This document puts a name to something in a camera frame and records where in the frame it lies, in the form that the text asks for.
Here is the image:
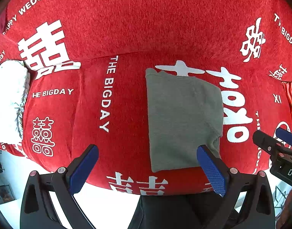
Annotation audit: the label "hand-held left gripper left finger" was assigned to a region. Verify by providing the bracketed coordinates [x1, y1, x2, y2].
[19, 144, 99, 229]

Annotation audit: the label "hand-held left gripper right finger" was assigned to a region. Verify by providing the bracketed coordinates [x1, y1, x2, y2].
[196, 144, 276, 229]

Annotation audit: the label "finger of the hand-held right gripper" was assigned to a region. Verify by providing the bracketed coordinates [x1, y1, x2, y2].
[275, 127, 292, 149]
[252, 130, 292, 159]

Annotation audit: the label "grey knit sweater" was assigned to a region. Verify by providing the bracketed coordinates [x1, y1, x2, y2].
[145, 67, 225, 173]

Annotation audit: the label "person's black trousers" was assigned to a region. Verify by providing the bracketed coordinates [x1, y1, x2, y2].
[127, 191, 235, 229]

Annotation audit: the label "dark framed picture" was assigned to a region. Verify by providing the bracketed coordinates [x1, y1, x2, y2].
[0, 184, 15, 204]

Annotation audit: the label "white fluffy cloth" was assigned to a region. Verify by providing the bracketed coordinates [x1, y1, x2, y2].
[0, 60, 31, 145]

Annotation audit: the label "red printed blanket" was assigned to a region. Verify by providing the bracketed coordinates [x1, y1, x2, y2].
[0, 0, 292, 196]

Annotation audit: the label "black wire rack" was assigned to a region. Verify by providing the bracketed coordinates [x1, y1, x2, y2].
[273, 185, 288, 210]

